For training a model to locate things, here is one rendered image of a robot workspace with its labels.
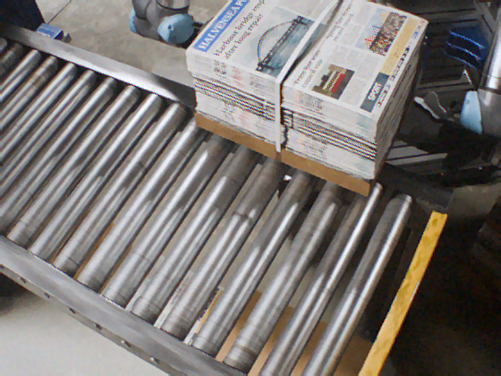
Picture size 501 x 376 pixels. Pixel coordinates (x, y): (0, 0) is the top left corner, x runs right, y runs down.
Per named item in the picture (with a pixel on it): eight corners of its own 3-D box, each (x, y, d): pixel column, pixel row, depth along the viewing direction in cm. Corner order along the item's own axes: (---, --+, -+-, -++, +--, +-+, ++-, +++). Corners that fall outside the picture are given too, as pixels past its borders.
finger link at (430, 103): (422, 77, 121) (453, 103, 117) (418, 96, 126) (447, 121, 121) (412, 82, 120) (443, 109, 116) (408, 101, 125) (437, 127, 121)
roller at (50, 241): (171, 107, 133) (166, 93, 128) (47, 274, 112) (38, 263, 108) (153, 101, 134) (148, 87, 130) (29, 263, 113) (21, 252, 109)
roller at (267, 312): (360, 180, 118) (354, 164, 114) (247, 386, 97) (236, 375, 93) (338, 176, 121) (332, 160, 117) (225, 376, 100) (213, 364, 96)
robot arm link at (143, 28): (122, 14, 136) (129, 39, 143) (157, 25, 132) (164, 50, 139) (140, -5, 139) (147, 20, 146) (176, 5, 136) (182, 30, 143)
